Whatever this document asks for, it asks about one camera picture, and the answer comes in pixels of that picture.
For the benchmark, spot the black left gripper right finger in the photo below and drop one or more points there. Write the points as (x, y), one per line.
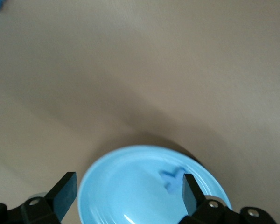
(192, 200)

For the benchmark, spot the brown table cover mat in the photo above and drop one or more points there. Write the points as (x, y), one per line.
(130, 70)

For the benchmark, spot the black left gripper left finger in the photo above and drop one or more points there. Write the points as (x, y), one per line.
(63, 196)

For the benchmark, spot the blue plate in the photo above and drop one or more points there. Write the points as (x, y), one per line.
(130, 186)

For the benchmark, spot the blue foam letter x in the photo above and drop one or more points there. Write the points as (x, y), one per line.
(171, 182)

